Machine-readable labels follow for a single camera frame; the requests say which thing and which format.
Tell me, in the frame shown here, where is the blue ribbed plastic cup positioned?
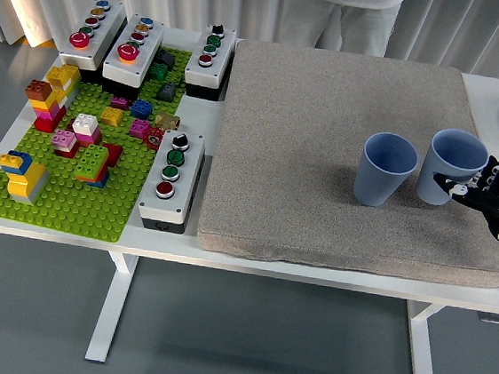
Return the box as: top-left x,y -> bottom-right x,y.
414,126 -> 493,211
352,129 -> 423,212

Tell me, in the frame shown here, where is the white table leg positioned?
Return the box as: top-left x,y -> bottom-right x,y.
84,250 -> 139,366
399,300 -> 450,374

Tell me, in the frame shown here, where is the grey-brown fabric mat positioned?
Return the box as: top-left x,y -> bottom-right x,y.
194,36 -> 499,290

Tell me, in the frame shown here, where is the person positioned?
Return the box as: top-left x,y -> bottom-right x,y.
276,0 -> 409,60

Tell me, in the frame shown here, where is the four-button white control box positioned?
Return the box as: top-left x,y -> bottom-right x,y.
135,126 -> 209,237
181,20 -> 239,104

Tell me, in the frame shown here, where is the brass pipe fitting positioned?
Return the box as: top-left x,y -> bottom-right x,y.
153,111 -> 182,131

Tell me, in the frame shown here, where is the grey building brick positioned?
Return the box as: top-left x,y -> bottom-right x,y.
156,80 -> 178,102

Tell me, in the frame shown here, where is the red valve handwheel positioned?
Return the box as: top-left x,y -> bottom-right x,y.
141,125 -> 165,150

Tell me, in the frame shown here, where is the dark grey curved part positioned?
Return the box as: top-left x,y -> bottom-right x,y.
153,49 -> 178,72

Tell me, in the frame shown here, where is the dark green building brick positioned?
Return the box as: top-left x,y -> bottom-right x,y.
147,61 -> 170,83

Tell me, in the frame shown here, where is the blue building brick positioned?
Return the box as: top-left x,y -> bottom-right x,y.
130,98 -> 155,121

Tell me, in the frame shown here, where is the five-button white control box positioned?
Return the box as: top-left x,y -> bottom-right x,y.
99,11 -> 167,102
55,0 -> 131,89

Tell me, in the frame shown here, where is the red building brick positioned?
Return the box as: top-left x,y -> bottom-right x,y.
99,142 -> 124,169

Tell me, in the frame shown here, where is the small magenta building brick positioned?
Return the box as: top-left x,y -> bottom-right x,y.
108,95 -> 131,112

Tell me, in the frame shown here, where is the yellow building brick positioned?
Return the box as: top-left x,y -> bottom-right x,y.
99,106 -> 125,128

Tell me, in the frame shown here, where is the green orange blue brick stack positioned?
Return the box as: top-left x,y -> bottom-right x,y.
73,141 -> 115,190

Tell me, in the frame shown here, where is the green studded building baseplate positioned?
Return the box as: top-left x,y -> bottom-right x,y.
0,28 -> 194,251

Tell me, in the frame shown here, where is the pink white red brick stack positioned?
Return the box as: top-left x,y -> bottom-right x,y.
49,128 -> 82,160

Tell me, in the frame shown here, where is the yellow white brick stack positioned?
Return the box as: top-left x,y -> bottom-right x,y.
43,61 -> 83,110

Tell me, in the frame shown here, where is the brown yellow red brick tower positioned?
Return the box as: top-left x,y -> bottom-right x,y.
20,78 -> 72,136

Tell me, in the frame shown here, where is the blue yellow grey brick stack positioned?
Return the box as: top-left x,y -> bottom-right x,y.
0,148 -> 53,207

